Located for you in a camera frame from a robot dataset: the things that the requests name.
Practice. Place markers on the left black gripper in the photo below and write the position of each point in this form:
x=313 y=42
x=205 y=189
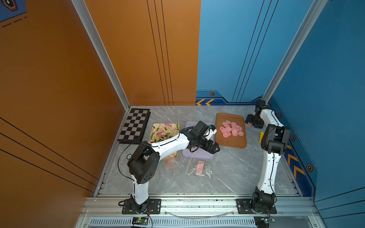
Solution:
x=213 y=150

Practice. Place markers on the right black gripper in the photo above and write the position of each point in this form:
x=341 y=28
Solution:
x=249 y=118

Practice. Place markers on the ziploc bag of mixed cookies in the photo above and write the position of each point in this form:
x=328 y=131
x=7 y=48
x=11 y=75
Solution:
x=198 y=168

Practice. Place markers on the ziploc bag of beige cookies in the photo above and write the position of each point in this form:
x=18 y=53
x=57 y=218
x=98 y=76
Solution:
x=175 y=164

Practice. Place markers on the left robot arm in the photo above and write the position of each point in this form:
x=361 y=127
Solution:
x=144 y=161

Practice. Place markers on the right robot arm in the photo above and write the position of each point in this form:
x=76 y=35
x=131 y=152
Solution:
x=274 y=144

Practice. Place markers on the pile of pink round cookies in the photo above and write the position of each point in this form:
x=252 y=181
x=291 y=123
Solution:
x=229 y=129

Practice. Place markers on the lavender plastic tray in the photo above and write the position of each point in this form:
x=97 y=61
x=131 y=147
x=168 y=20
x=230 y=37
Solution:
x=200 y=153

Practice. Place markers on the yellow rectangular block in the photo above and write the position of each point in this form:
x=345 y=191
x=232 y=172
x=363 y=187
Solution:
x=261 y=136

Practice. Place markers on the brown plastic tray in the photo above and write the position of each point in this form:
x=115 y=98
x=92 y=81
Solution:
x=237 y=142

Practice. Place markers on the floral pattern tray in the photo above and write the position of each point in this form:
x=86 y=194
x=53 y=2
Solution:
x=163 y=131

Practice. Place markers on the black white chessboard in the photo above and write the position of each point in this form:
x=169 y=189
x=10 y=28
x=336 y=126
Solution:
x=133 y=128

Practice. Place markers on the right green circuit board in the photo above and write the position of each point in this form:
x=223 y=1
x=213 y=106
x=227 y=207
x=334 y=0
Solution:
x=263 y=221

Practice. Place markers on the green circuit board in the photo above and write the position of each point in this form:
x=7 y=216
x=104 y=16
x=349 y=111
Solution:
x=140 y=221
x=263 y=221

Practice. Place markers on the left green circuit board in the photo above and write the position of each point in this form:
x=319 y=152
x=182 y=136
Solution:
x=140 y=221

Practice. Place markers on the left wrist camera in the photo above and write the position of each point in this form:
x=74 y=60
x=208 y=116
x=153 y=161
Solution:
x=211 y=132

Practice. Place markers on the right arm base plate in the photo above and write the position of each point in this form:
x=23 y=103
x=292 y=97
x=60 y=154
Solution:
x=245 y=206

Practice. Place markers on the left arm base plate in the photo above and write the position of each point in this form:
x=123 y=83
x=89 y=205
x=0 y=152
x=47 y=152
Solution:
x=151 y=206

